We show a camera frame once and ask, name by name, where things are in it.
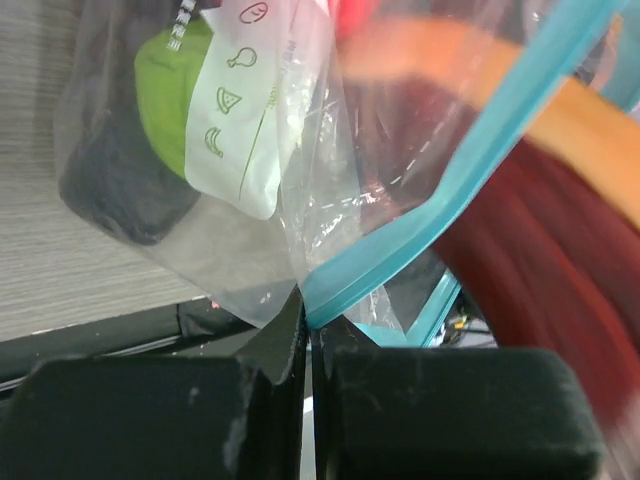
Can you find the clear zip top bag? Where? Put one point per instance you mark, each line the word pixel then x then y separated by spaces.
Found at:
pixel 332 143

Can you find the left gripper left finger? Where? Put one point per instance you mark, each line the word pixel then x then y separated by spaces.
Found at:
pixel 165 417

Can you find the purple toy grapes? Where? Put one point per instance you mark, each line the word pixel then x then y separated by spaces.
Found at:
pixel 110 175

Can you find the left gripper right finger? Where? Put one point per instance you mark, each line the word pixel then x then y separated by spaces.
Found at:
pixel 448 413

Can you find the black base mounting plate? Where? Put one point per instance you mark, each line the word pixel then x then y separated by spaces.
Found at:
pixel 138 332

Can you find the green toy fruit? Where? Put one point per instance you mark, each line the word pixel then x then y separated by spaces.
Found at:
pixel 166 70

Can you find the orange papaya slice toy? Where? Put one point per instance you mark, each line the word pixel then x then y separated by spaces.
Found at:
pixel 549 248

